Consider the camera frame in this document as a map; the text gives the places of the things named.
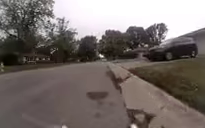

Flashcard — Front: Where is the group of dark trees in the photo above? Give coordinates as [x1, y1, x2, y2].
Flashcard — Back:
[51, 17, 170, 64]

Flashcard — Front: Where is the pale concrete kerb strip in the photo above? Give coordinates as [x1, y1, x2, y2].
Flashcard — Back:
[106, 61, 205, 128]

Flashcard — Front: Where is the grey asphalt road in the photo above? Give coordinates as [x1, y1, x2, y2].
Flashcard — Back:
[0, 61, 132, 128]

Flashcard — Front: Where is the low house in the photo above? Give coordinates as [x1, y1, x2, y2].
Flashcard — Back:
[21, 51, 53, 65]

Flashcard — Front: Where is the dark car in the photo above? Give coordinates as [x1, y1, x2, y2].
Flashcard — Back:
[146, 36, 200, 62]

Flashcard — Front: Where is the grass lawn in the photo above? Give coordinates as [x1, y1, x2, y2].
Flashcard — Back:
[127, 58, 205, 120]

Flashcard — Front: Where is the large bare-branched tree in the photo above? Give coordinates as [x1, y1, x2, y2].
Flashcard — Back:
[0, 0, 56, 65]

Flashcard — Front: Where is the small pale hydrant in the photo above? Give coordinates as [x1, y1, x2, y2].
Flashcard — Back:
[0, 61, 6, 73]

